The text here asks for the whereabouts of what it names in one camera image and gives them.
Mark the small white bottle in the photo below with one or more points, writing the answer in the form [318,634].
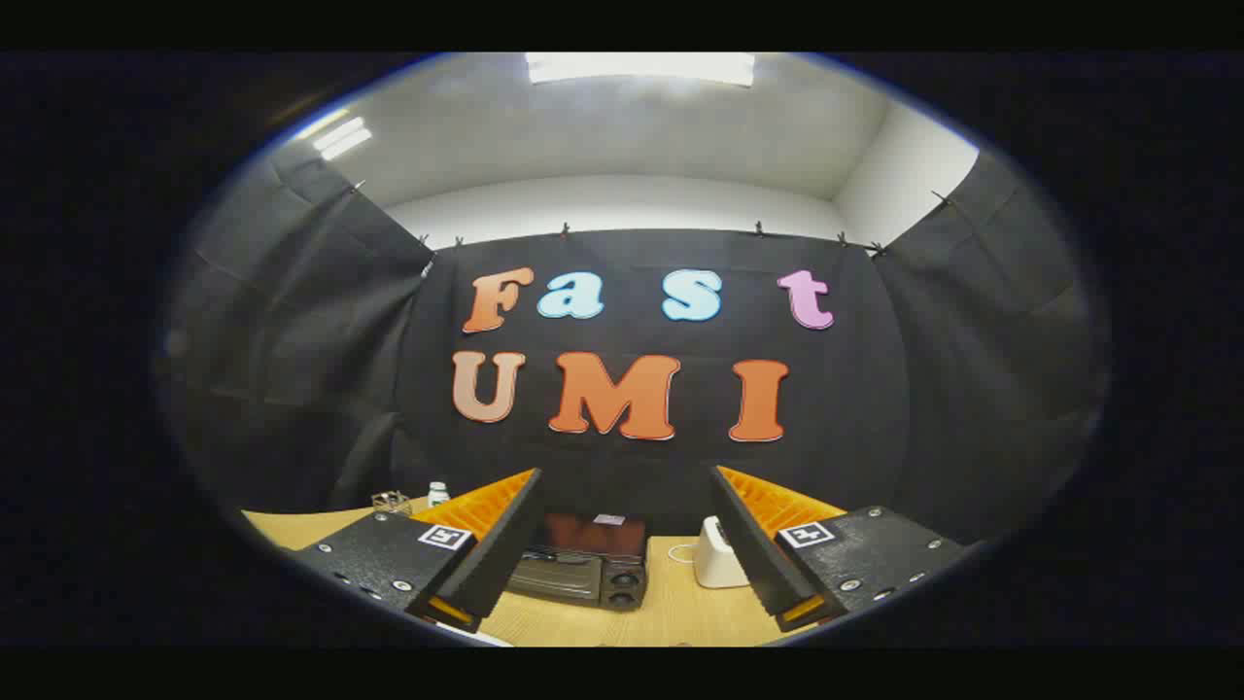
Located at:
[438,494]

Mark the white bread toaster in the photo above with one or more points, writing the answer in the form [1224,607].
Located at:
[717,559]

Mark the small ceiling light panel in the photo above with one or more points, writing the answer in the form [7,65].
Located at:
[340,139]

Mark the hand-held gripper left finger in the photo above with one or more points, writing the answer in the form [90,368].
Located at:
[501,554]

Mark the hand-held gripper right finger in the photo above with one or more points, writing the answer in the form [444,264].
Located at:
[753,554]

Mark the large ceiling light panel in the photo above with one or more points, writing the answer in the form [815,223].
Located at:
[641,68]

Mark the black toaster oven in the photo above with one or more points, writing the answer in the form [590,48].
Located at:
[573,576]

